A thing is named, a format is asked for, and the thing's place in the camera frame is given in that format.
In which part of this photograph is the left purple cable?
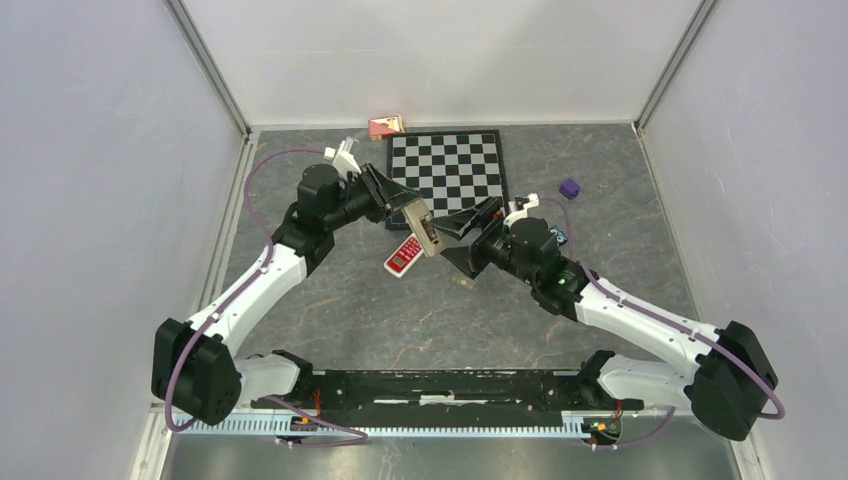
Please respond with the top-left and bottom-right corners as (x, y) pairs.
(164, 148), (329, 433)

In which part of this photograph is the purple cube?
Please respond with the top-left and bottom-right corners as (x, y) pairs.
(558, 178), (581, 200)

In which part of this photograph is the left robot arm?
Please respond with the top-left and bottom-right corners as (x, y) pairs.
(151, 164), (431, 431)

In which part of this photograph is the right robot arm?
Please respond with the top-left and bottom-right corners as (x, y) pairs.
(428, 196), (786, 441)

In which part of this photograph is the red orange small box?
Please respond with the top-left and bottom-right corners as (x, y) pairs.
(367, 115), (405, 141)

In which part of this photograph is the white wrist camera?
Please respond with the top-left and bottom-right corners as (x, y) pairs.
(323, 136), (362, 180)
(504, 193), (540, 227)

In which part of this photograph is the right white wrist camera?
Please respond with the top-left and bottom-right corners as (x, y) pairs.
(504, 193), (540, 227)

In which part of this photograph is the blue owl toy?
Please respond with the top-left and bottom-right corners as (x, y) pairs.
(550, 226), (568, 247)

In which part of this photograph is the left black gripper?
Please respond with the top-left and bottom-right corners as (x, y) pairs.
(325, 162), (424, 232)

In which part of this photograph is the black white chessboard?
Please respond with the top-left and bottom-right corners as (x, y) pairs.
(386, 129), (508, 218)

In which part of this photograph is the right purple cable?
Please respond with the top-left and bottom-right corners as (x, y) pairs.
(536, 193), (786, 422)

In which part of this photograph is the purple cable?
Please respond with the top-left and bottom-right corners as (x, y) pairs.
(536, 193), (786, 422)
(164, 148), (329, 433)

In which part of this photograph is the beige remote control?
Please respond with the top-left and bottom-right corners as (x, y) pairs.
(402, 199), (445, 257)

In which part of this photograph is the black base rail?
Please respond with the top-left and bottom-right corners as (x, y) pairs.
(282, 369), (644, 428)

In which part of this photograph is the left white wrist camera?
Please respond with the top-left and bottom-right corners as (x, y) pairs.
(323, 136), (362, 180)

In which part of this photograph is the beige battery cover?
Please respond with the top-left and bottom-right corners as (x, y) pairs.
(451, 273), (475, 290)

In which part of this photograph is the white slotted cable duct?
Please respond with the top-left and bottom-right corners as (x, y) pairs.
(184, 410), (621, 440)

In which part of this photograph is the red white remote control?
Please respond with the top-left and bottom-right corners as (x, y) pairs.
(383, 233), (424, 278)

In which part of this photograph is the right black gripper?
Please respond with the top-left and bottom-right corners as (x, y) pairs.
(429, 196), (537, 287)

